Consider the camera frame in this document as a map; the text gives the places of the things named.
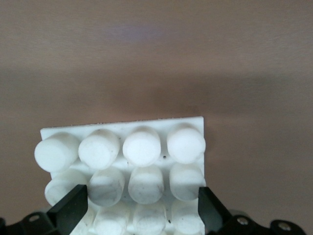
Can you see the white studded base plate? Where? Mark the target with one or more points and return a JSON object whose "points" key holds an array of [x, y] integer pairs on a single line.
{"points": [[141, 156]]}

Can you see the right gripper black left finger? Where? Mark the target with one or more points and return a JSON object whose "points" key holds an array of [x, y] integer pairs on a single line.
{"points": [[71, 210]]}

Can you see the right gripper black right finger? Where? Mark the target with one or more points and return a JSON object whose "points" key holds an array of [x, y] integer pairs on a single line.
{"points": [[210, 210]]}

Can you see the brown paper table cover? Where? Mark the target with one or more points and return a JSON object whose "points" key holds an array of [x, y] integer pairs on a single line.
{"points": [[146, 61]]}

